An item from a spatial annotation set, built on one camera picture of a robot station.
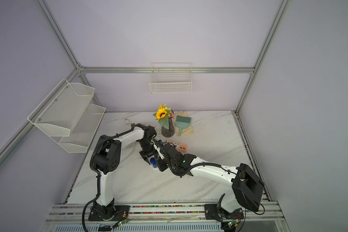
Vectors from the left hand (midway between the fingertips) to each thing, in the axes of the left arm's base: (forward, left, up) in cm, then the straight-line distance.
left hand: (155, 161), depth 89 cm
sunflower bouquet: (+21, -6, +21) cm, 30 cm away
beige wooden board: (+27, -22, -3) cm, 35 cm away
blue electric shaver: (-2, 0, +2) cm, 3 cm away
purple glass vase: (+22, -8, 0) cm, 24 cm away
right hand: (-4, -4, +8) cm, 10 cm away
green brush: (+35, -18, -2) cm, 39 cm away
